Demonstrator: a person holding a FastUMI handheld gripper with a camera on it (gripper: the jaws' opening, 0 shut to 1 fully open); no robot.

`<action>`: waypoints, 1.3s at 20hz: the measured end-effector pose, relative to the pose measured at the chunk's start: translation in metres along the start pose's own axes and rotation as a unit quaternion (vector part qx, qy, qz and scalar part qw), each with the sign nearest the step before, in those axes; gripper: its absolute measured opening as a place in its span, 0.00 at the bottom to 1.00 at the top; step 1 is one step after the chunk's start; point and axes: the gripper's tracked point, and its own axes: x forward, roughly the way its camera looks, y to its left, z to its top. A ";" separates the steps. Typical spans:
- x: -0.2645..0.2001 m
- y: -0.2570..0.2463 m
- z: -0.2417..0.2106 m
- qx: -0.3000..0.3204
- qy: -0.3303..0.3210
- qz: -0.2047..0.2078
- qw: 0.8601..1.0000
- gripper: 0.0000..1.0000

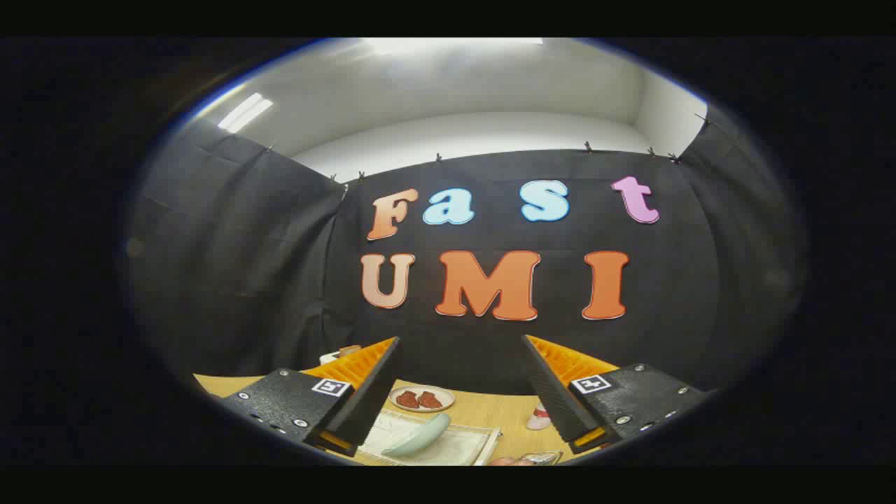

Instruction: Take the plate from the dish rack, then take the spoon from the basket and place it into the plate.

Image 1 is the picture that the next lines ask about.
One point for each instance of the light green plate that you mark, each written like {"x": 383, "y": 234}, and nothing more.
{"x": 420, "y": 437}

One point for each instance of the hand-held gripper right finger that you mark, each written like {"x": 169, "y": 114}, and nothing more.
{"x": 549, "y": 388}

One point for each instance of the wide ceiling light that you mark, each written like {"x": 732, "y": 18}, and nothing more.
{"x": 455, "y": 45}

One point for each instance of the long ceiling light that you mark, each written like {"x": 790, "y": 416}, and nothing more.
{"x": 243, "y": 113}

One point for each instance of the toast slice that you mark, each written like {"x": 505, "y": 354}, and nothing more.
{"x": 350, "y": 349}

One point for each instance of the cream toaster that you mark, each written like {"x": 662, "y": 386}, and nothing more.
{"x": 326, "y": 358}

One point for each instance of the red meat piece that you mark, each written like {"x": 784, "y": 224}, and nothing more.
{"x": 407, "y": 400}
{"x": 430, "y": 400}

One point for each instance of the clear plastic water bottle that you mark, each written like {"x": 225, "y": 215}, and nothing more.
{"x": 539, "y": 418}

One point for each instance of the small beige plate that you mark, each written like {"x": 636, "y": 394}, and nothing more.
{"x": 448, "y": 399}

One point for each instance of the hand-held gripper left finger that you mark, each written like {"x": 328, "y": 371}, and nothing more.
{"x": 374, "y": 392}

